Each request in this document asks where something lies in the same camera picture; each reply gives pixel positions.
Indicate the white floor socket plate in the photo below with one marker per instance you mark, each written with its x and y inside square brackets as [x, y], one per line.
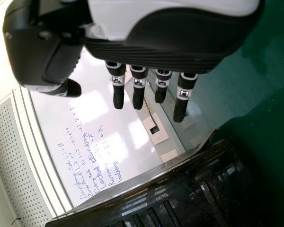
[156, 130]

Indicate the whiteboard with blue writing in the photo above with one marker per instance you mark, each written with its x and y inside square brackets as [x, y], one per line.
[85, 123]

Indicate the white perforated panel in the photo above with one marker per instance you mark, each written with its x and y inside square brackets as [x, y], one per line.
[11, 151]

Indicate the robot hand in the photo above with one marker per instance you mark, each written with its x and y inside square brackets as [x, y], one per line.
[170, 35]

